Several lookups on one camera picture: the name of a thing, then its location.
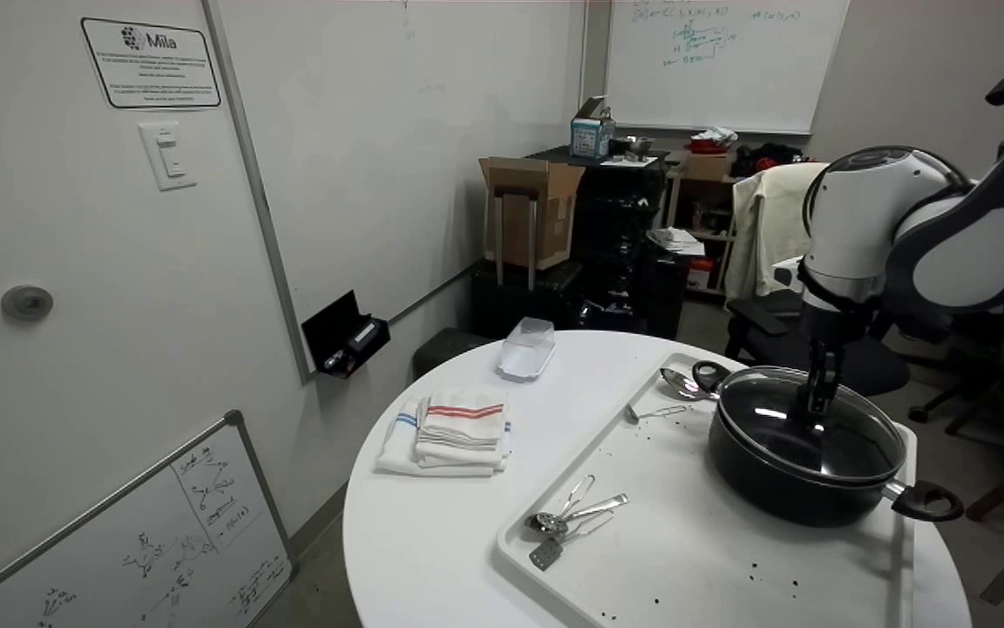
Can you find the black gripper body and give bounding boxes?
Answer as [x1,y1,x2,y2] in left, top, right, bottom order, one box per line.
[799,312,862,426]

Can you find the glass pot lid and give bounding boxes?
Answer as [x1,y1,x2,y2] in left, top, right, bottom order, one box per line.
[718,366,908,485]

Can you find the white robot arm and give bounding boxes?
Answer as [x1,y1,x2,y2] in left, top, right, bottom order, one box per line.
[796,77,1004,422]

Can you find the black cooking pot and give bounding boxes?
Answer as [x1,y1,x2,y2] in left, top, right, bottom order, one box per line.
[706,366,962,526]

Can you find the office chair with cream cloth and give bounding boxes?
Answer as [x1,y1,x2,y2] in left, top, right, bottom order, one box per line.
[723,162,913,398]

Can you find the large silver spoon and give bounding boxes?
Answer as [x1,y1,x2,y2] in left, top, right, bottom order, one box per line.
[660,363,725,401]

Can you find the white plastic tray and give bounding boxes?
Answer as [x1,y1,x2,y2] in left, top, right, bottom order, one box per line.
[492,351,918,628]

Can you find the clear plastic butter dish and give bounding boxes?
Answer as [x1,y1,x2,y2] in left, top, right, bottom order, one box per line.
[496,318,553,382]

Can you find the blue tissue box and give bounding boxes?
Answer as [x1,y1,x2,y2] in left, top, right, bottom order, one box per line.
[568,95,615,162]

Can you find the cardboard box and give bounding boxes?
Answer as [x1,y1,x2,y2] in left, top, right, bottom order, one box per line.
[482,157,581,268]

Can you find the small measuring spoons set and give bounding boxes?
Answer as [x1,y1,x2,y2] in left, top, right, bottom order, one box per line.
[522,476,629,573]

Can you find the folded white striped towel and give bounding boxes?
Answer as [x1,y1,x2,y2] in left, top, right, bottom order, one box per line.
[373,392,509,479]

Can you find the black marker holder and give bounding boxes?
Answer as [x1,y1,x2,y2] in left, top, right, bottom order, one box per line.
[301,294,389,377]

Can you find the small leaning whiteboard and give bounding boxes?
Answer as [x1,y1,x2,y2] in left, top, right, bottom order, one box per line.
[0,411,294,628]

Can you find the wall whiteboard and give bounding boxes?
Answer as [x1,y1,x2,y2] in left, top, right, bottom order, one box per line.
[607,0,852,137]

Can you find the white light switch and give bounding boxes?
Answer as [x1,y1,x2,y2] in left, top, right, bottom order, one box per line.
[139,122,194,191]

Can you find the wall sign plaque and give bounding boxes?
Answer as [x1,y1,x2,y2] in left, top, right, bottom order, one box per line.
[81,19,221,109]

